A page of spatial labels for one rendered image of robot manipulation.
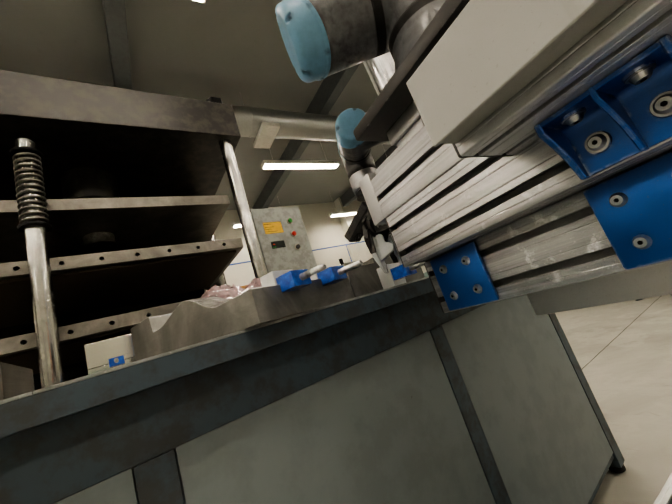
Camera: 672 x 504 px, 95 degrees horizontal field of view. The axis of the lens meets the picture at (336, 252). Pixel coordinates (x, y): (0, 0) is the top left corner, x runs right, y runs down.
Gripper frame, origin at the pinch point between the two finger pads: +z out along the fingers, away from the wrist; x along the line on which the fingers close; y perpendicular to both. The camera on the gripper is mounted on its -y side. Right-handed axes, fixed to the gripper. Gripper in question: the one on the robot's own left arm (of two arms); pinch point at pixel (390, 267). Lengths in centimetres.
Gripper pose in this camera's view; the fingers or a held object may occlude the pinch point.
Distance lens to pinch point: 76.0
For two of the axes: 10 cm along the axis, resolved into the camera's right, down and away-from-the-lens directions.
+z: 3.1, 9.3, -2.1
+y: 6.3, -3.7, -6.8
